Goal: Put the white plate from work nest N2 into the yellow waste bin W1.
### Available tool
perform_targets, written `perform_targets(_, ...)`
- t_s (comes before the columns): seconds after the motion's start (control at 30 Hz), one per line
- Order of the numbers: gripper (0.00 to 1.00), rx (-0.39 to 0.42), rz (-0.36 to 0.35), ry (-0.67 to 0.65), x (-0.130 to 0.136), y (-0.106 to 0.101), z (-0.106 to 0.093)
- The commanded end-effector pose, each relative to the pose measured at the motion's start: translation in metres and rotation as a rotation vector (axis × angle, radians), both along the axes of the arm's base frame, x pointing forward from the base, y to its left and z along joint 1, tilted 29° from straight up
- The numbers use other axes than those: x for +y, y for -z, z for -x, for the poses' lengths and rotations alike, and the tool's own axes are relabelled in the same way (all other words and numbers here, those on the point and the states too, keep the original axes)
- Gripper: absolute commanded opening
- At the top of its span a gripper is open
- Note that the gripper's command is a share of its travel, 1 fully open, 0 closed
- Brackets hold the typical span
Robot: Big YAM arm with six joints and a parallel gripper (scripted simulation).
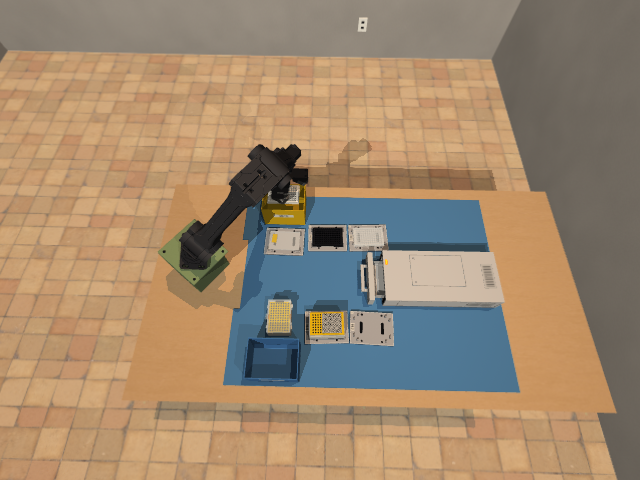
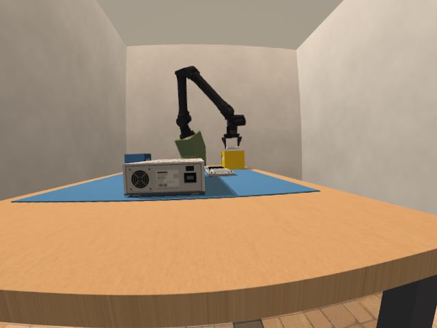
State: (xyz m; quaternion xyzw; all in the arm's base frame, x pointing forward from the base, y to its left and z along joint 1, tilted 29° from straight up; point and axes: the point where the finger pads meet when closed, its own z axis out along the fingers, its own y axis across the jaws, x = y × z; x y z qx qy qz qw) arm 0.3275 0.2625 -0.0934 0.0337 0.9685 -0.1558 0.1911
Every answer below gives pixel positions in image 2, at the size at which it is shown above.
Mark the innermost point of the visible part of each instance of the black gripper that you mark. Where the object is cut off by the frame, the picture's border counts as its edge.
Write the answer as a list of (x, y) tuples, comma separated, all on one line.
[(229, 136)]

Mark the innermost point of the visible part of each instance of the blue flat mat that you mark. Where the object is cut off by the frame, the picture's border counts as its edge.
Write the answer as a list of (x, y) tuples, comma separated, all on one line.
[(246, 183)]

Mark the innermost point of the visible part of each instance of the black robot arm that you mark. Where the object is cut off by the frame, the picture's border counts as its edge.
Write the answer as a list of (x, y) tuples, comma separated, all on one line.
[(183, 115)]

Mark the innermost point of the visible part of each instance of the blue open-top bin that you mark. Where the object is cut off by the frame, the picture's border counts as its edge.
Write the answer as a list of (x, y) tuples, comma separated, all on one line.
[(133, 158)]

